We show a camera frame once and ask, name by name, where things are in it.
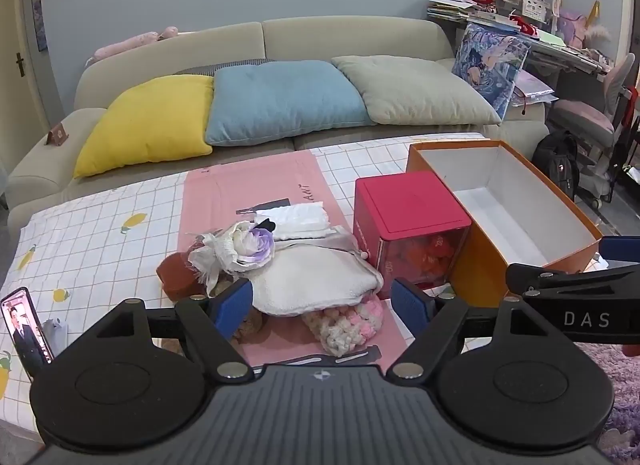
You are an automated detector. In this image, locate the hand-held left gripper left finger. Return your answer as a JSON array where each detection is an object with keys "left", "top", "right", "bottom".
[{"left": 95, "top": 278, "right": 254, "bottom": 380}]

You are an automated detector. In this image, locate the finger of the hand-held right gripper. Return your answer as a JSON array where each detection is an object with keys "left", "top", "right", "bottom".
[
  {"left": 600, "top": 236, "right": 640, "bottom": 262},
  {"left": 506, "top": 263, "right": 640, "bottom": 302}
]

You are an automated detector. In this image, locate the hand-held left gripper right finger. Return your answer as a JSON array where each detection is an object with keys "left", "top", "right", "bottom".
[{"left": 386, "top": 278, "right": 551, "bottom": 380}]

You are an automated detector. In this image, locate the tan brown plush toy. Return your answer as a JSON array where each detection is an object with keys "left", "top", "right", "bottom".
[{"left": 232, "top": 307, "right": 268, "bottom": 343}]

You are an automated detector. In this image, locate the white purple flower bouquet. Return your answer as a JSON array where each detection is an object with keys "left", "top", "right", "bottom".
[{"left": 187, "top": 221, "right": 277, "bottom": 296}]

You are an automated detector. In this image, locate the pink white crochet piece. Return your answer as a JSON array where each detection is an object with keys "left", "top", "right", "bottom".
[{"left": 300, "top": 292, "right": 385, "bottom": 357}]

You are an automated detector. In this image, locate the white fluffy towel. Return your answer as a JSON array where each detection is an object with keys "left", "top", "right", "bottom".
[{"left": 252, "top": 245, "right": 385, "bottom": 317}]

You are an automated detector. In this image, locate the orange cardboard box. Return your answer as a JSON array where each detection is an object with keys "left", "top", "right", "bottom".
[{"left": 406, "top": 140, "right": 603, "bottom": 308}]

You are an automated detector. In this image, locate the rust brown soft item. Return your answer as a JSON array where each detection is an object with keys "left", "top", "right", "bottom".
[{"left": 156, "top": 251, "right": 208, "bottom": 302}]

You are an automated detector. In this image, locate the purple fluffy rug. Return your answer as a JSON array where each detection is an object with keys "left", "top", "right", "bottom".
[{"left": 550, "top": 340, "right": 640, "bottom": 451}]

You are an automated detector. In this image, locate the red tin box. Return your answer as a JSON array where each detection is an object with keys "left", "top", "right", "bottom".
[{"left": 352, "top": 172, "right": 473, "bottom": 301}]

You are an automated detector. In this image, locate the black backpack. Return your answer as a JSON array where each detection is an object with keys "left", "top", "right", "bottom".
[{"left": 531, "top": 131, "right": 581, "bottom": 203}]

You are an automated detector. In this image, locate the mauve grey cloth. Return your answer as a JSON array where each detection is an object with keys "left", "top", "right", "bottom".
[{"left": 272, "top": 225, "right": 371, "bottom": 266}]

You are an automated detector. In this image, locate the white folded cloth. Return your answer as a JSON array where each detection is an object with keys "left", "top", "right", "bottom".
[{"left": 252, "top": 201, "right": 333, "bottom": 241}]

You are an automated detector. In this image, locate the pink printed mat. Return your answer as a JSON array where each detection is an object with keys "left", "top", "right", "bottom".
[{"left": 182, "top": 150, "right": 416, "bottom": 381}]

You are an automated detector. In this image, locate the pink desk chair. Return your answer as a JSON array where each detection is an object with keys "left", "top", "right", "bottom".
[{"left": 550, "top": 52, "right": 636, "bottom": 208}]

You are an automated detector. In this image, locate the pale grey small cloth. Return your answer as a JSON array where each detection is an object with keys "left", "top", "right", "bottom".
[{"left": 42, "top": 317, "right": 71, "bottom": 356}]

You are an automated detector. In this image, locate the clear paper folder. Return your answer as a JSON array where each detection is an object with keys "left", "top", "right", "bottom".
[{"left": 507, "top": 70, "right": 558, "bottom": 110}]

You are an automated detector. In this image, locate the yellow pillow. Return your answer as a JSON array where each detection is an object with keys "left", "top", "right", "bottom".
[{"left": 73, "top": 74, "right": 216, "bottom": 180}]

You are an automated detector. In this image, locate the white desk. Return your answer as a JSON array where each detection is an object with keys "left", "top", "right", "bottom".
[{"left": 465, "top": 20, "right": 613, "bottom": 80}]

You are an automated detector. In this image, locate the smartphone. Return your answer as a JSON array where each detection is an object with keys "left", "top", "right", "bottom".
[{"left": 0, "top": 286, "right": 55, "bottom": 381}]

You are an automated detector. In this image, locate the light blue pillow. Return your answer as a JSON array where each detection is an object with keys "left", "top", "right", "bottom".
[{"left": 205, "top": 60, "right": 377, "bottom": 146}]

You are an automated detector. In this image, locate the pale green pillow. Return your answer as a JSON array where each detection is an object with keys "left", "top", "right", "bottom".
[{"left": 331, "top": 55, "right": 503, "bottom": 126}]

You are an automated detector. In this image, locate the blue printed pillow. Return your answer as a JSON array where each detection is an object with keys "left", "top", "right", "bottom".
[{"left": 451, "top": 23, "right": 532, "bottom": 122}]

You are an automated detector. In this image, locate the purple plush bag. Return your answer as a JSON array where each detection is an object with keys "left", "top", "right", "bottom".
[{"left": 557, "top": 7, "right": 588, "bottom": 48}]

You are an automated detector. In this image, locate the grey striped cloth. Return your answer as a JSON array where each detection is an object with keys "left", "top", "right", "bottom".
[{"left": 172, "top": 59, "right": 276, "bottom": 76}]

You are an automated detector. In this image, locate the small brown stand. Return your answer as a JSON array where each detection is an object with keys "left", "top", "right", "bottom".
[{"left": 45, "top": 122, "right": 70, "bottom": 146}]

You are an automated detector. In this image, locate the beige fabric sofa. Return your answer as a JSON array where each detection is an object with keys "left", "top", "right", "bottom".
[{"left": 7, "top": 17, "right": 551, "bottom": 226}]

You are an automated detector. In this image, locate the pink plush toy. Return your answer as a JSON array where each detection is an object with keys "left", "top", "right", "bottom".
[{"left": 95, "top": 26, "right": 179, "bottom": 60}]

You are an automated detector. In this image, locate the stack of books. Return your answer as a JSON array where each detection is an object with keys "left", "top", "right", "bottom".
[{"left": 426, "top": 0, "right": 483, "bottom": 23}]

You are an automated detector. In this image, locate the cream door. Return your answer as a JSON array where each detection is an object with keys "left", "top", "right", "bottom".
[{"left": 0, "top": 0, "right": 56, "bottom": 166}]

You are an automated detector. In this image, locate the wall poster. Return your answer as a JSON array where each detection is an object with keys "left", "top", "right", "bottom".
[{"left": 32, "top": 0, "right": 48, "bottom": 52}]

